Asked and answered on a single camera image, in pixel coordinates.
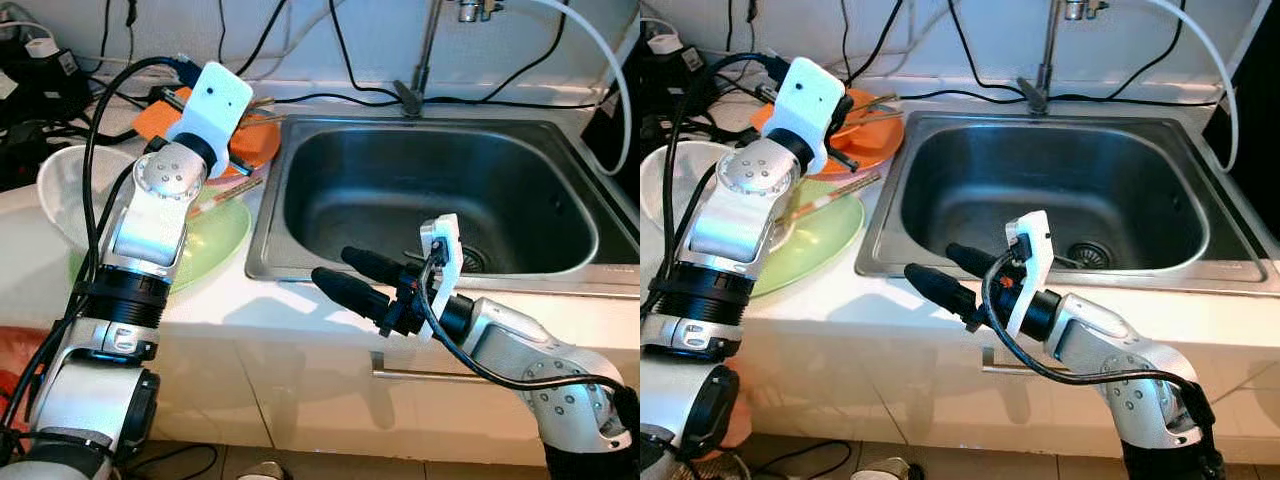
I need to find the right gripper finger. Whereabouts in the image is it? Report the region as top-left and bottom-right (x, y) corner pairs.
(342, 246), (413, 289)
(946, 242), (1011, 281)
(312, 266), (393, 319)
(904, 262), (981, 321)

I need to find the long-handled spoon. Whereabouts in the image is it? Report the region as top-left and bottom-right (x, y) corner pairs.
(788, 172), (883, 217)
(188, 175), (266, 216)

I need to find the white bowl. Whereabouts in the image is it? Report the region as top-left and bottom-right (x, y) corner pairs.
(37, 145), (141, 253)
(640, 140), (736, 236)

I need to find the white kitchen cabinet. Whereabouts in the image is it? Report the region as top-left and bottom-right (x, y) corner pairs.
(0, 290), (641, 466)
(740, 290), (1280, 461)

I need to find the orange plate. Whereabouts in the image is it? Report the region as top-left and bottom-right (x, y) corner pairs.
(750, 88), (906, 181)
(133, 85), (283, 171)

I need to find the stainless steel sink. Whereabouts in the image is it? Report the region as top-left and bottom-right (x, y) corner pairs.
(855, 110), (1280, 296)
(245, 113), (641, 299)

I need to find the green plate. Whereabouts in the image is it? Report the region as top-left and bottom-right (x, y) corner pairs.
(68, 185), (253, 296)
(750, 180), (866, 299)

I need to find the black power box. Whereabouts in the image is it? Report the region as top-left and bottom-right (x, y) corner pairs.
(0, 30), (96, 191)
(640, 28), (713, 131)

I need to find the metal sink faucet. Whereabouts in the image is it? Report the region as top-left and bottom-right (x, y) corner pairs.
(1015, 0), (1063, 116)
(393, 0), (448, 119)

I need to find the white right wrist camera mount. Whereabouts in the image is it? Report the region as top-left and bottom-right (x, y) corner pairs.
(1005, 210), (1056, 339)
(418, 214), (463, 341)

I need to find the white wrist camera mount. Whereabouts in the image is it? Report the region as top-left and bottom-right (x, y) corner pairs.
(1005, 210), (1056, 339)
(418, 214), (463, 341)
(165, 62), (255, 153)
(765, 57), (848, 176)

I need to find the metal cabinet handle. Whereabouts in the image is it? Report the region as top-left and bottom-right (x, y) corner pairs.
(980, 346), (1056, 377)
(370, 350), (476, 385)

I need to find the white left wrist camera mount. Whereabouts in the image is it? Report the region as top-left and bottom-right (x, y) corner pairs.
(165, 62), (255, 153)
(765, 57), (848, 176)

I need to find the black wall cable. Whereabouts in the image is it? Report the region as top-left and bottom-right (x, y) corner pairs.
(328, 0), (406, 106)
(943, 0), (1023, 101)

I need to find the white flexible hose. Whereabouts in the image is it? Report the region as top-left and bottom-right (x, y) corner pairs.
(1140, 0), (1241, 173)
(500, 0), (634, 177)

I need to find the floor fan wire grille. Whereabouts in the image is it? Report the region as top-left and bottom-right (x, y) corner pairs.
(672, 448), (756, 480)

